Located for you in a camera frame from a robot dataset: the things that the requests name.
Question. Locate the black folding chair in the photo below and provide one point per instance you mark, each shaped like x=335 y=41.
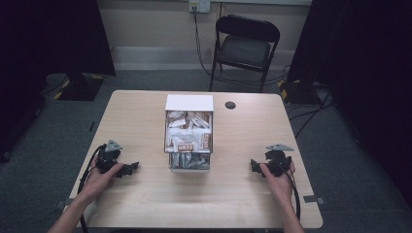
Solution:
x=244 y=51

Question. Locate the white wall outlet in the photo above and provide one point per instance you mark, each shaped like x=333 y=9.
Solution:
x=199 y=6

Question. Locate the small black floor strip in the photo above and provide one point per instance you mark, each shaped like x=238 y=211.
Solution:
x=92 y=126

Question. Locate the person's right hand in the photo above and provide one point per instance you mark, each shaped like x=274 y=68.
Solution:
x=279 y=186

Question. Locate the pile of white brown packets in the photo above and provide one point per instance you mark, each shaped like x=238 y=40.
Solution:
x=189 y=136

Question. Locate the pile of grey packets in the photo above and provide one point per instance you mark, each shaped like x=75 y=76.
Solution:
x=189 y=160

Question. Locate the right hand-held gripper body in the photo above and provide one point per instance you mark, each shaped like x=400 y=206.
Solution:
x=277 y=159

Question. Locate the drawer of grey packets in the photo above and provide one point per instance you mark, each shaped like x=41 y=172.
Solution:
x=189 y=169

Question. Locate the black stand base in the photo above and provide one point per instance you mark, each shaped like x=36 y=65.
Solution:
x=296 y=92
x=81 y=89

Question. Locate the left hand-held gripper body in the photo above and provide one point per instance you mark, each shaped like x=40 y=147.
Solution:
x=108 y=158

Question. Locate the grey tape strip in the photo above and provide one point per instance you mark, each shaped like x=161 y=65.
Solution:
x=61 y=203
x=313 y=199

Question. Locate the white box of packets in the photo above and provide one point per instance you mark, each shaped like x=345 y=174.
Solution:
x=189 y=102

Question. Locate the black curtain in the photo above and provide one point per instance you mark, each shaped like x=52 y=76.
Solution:
x=48 y=39
x=362 y=48

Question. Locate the drawer of white brown packets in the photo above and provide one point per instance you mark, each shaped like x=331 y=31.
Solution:
x=166 y=136

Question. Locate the person's left hand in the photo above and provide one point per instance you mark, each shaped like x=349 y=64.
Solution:
x=98 y=184

